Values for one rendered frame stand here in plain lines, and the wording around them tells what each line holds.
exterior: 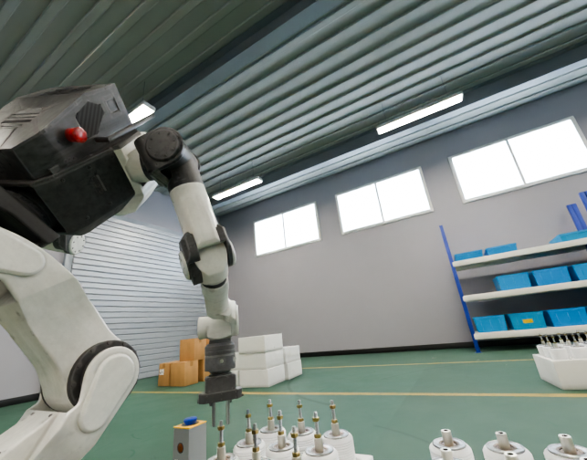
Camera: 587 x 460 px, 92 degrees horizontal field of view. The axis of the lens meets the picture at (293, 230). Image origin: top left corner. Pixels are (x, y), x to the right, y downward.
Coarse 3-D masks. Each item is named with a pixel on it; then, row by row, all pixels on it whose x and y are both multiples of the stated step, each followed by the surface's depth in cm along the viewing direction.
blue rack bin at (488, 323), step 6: (474, 318) 414; (480, 318) 410; (486, 318) 407; (492, 318) 403; (498, 318) 400; (504, 318) 397; (480, 324) 409; (486, 324) 406; (492, 324) 402; (498, 324) 399; (504, 324) 396; (480, 330) 407; (486, 330) 404; (492, 330) 401; (498, 330) 397; (504, 330) 394
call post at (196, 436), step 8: (200, 424) 88; (176, 432) 86; (184, 432) 85; (192, 432) 85; (200, 432) 87; (176, 440) 86; (184, 440) 84; (192, 440) 84; (200, 440) 86; (176, 448) 85; (184, 448) 83; (192, 448) 84; (200, 448) 86; (176, 456) 84; (184, 456) 82; (192, 456) 83; (200, 456) 85
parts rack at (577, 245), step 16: (576, 208) 426; (576, 224) 421; (576, 240) 376; (448, 256) 447; (480, 256) 426; (496, 256) 416; (512, 256) 407; (528, 256) 442; (528, 288) 388; (544, 288) 380; (560, 288) 372; (576, 288) 406; (464, 304) 421; (480, 336) 402; (496, 336) 393; (512, 336) 384
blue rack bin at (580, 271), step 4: (580, 264) 371; (584, 264) 368; (568, 268) 389; (572, 268) 376; (576, 268) 372; (580, 268) 370; (584, 268) 368; (572, 272) 380; (576, 272) 371; (580, 272) 369; (584, 272) 367; (572, 276) 384; (576, 276) 373; (580, 276) 369; (584, 276) 366; (572, 280) 389; (576, 280) 378
